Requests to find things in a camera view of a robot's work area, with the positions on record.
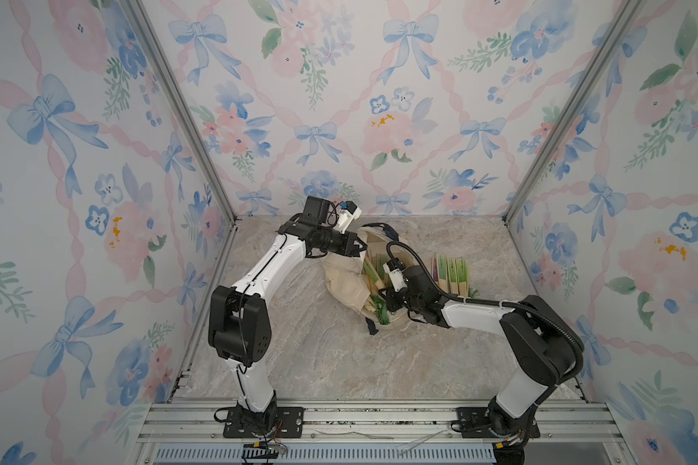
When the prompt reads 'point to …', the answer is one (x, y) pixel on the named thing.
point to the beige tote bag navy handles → (360, 278)
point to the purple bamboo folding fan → (435, 272)
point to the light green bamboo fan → (370, 274)
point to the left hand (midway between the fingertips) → (367, 245)
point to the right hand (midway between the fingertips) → (383, 289)
